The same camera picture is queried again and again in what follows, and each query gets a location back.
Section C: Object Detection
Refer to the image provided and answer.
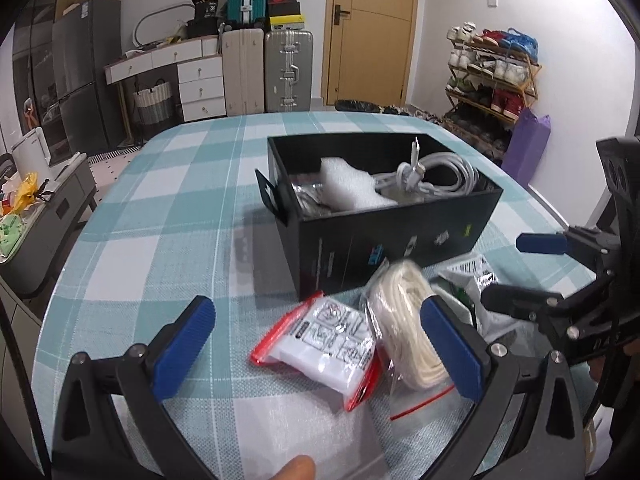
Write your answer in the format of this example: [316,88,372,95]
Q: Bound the white foil pouch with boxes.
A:
[435,252,518,342]

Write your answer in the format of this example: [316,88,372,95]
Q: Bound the cream rope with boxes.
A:
[363,258,459,421]

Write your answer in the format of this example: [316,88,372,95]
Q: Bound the white charging cable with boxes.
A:
[372,135,482,201]

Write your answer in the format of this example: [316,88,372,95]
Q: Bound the red-edged zip bag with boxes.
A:
[250,292,383,412]

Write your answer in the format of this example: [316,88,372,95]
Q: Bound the white foam sheet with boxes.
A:
[320,157,398,212]

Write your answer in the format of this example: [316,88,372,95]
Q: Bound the person's hand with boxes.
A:
[271,455,316,480]

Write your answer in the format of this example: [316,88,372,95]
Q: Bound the purple bag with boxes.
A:
[501,108,551,188]

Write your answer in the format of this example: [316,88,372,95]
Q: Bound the grey side cabinet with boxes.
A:
[1,154,96,299]

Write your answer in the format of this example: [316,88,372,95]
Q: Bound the teal checked tablecloth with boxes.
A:
[29,110,616,480]

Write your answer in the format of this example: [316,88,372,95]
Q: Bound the wooden shoe rack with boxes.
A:
[442,22,541,165]

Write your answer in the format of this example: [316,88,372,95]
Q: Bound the black cardboard box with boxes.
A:
[256,132,502,299]

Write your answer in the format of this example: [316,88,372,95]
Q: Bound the woven laundry basket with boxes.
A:
[134,78,174,126]

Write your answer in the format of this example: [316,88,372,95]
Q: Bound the wooden door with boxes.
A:
[321,0,418,105]

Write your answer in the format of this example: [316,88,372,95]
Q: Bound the silver suitcase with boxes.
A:
[264,29,314,113]

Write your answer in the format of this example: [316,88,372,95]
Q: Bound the white drawer desk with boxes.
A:
[104,36,226,122]

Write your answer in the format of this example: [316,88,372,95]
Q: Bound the dark grey refrigerator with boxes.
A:
[11,0,125,162]

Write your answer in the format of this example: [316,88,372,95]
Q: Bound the beige suitcase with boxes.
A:
[221,28,265,116]

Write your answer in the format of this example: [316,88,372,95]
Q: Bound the stacked shoe boxes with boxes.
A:
[267,0,305,30]

